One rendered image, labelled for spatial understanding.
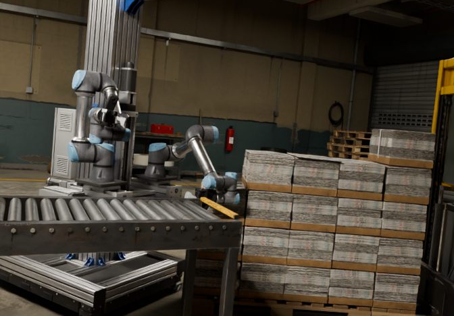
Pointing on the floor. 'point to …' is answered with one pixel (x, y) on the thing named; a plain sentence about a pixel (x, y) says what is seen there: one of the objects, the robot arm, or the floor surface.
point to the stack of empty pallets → (349, 144)
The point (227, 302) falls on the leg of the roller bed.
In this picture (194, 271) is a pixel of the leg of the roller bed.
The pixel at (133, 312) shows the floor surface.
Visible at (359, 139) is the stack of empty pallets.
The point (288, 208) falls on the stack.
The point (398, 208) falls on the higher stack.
